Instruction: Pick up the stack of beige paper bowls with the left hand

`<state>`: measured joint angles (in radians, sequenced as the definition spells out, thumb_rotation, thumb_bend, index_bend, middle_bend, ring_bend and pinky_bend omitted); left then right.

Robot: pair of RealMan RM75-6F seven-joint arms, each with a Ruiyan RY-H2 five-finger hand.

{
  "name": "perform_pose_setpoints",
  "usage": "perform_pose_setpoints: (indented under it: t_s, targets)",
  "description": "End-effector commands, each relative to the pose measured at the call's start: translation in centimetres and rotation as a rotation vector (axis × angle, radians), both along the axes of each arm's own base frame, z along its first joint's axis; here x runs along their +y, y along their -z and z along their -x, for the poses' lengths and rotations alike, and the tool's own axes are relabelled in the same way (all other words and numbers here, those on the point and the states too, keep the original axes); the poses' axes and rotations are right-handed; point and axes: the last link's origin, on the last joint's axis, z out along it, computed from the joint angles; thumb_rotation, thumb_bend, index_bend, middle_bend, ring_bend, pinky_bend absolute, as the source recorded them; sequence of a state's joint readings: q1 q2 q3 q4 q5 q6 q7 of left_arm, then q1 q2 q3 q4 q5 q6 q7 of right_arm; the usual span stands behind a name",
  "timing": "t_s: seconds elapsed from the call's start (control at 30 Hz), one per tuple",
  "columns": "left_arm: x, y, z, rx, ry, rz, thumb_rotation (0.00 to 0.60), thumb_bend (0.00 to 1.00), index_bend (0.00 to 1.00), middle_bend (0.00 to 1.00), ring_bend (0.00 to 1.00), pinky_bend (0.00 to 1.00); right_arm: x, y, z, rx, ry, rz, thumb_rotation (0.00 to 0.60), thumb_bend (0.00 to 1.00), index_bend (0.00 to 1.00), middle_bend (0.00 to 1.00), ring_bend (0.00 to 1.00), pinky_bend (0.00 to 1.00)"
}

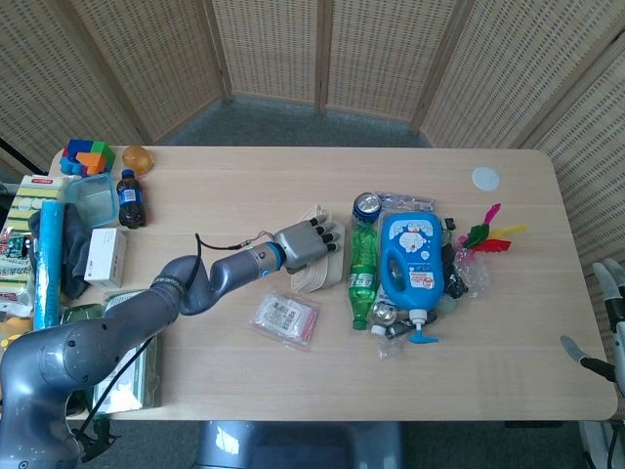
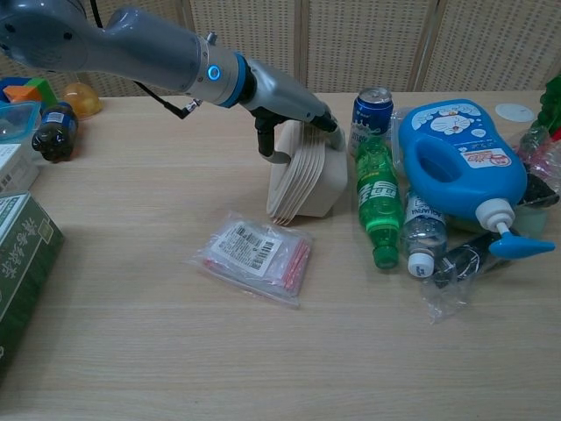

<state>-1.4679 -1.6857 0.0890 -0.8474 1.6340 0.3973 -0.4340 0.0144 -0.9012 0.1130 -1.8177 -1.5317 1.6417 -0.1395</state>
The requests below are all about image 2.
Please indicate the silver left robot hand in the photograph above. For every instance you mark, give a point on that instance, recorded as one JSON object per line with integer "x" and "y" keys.
{"x": 285, "y": 96}

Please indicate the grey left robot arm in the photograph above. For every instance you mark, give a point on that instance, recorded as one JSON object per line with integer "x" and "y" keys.
{"x": 131, "y": 48}

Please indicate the white cardboard box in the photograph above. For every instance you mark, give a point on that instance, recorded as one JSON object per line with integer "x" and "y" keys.
{"x": 13, "y": 169}

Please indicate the green tea box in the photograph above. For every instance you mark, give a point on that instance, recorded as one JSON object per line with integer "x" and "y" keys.
{"x": 22, "y": 263}

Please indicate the blue drink can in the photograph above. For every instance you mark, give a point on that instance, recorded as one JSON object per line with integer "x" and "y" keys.
{"x": 370, "y": 116}

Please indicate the beige woven folding screen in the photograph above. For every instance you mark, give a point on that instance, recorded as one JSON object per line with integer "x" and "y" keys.
{"x": 364, "y": 44}

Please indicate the clear plastic food container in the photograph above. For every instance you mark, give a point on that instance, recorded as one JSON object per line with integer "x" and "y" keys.
{"x": 396, "y": 144}

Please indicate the green soda bottle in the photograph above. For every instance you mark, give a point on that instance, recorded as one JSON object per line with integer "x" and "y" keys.
{"x": 377, "y": 197}

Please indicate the zip bag pack red strips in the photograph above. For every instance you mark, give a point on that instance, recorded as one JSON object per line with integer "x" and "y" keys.
{"x": 245, "y": 250}

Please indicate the blue cartoon pump detergent bottle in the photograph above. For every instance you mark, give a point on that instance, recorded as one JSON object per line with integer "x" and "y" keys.
{"x": 460, "y": 131}

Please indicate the clear water bottle white cap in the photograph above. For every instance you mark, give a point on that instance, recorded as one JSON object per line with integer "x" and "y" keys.
{"x": 423, "y": 228}

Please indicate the orange translucent dome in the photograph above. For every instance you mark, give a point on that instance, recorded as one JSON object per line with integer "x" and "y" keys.
{"x": 83, "y": 103}

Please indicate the white round lid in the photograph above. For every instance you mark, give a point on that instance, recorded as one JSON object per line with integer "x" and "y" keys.
{"x": 515, "y": 112}

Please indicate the dark cola bottle blue label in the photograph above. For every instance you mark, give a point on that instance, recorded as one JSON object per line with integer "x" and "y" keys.
{"x": 54, "y": 136}

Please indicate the green block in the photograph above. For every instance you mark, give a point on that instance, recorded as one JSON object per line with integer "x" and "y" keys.
{"x": 44, "y": 90}

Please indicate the black item in clear bag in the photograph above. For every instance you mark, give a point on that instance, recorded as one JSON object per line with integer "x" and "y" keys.
{"x": 464, "y": 259}

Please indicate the orange block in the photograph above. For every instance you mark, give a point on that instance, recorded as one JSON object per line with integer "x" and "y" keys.
{"x": 19, "y": 93}

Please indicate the pink plastic bag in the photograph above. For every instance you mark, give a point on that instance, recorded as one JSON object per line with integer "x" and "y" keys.
{"x": 545, "y": 158}

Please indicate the clear container blue rim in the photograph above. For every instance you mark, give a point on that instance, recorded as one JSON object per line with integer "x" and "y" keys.
{"x": 17, "y": 123}

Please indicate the black packet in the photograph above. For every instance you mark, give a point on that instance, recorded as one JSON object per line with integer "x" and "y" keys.
{"x": 541, "y": 190}

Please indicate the blue toy container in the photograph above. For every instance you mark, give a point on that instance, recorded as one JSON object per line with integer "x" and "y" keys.
{"x": 11, "y": 81}

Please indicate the pale green cup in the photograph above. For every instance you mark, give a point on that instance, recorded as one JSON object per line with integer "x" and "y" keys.
{"x": 532, "y": 219}

